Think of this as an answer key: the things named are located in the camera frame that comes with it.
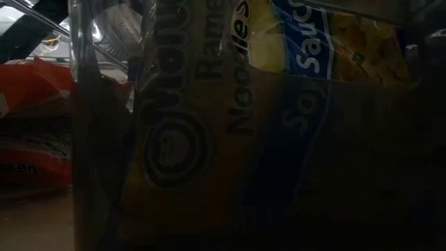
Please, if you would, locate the clear plastic bin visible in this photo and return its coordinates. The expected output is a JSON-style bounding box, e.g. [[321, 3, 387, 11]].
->
[[0, 55, 76, 206]]

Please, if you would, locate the blue Maruchan ramen pack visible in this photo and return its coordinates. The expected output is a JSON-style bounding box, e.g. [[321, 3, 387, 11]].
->
[[132, 0, 412, 210]]

